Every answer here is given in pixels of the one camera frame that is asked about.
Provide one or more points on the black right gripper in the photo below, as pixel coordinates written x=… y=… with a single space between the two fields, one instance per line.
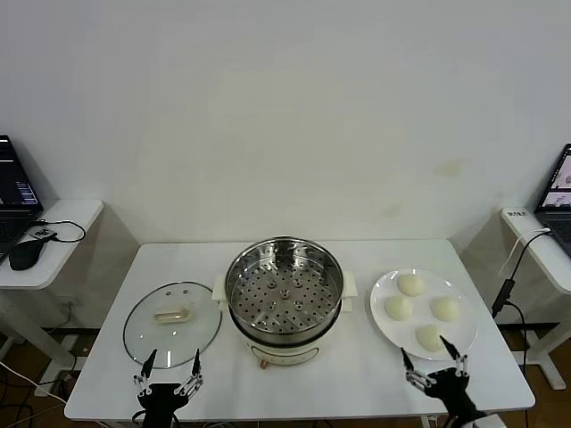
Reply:
x=450 y=392

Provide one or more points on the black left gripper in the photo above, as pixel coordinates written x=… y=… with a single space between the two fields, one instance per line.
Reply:
x=158 y=401

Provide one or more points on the white steamed baozi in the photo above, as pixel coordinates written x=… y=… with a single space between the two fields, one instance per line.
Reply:
x=411 y=284
x=429 y=339
x=445 y=309
x=398 y=307

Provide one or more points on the glass pot lid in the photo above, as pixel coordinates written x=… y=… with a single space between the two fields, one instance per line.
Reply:
x=171 y=315

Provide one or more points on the stainless steel steamer basket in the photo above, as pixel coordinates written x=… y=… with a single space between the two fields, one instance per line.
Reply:
x=285 y=307

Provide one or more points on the white round plate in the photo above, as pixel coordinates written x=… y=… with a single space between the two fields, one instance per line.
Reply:
x=419 y=312

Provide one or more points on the cream electric cooking pot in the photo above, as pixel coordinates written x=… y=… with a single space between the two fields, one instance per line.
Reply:
x=285 y=352

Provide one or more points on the white power strip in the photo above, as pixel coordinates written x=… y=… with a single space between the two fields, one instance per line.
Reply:
x=47 y=389

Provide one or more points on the white side table with label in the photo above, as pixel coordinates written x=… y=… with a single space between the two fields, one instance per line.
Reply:
x=542 y=267

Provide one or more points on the white printed label sticker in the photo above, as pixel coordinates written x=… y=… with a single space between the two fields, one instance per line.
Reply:
x=517 y=214

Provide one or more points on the white side table with mouse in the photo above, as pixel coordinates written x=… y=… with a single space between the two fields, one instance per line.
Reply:
x=67 y=223

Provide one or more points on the black computer mouse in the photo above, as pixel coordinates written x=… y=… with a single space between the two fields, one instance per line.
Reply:
x=26 y=255

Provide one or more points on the black dongle with sticker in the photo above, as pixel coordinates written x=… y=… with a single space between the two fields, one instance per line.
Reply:
x=42 y=233

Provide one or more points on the grey laptop with pale screen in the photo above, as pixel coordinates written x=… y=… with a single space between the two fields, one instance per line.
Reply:
x=557 y=196

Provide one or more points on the black laptop with dark screen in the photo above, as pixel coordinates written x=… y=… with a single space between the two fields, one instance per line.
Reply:
x=13 y=178

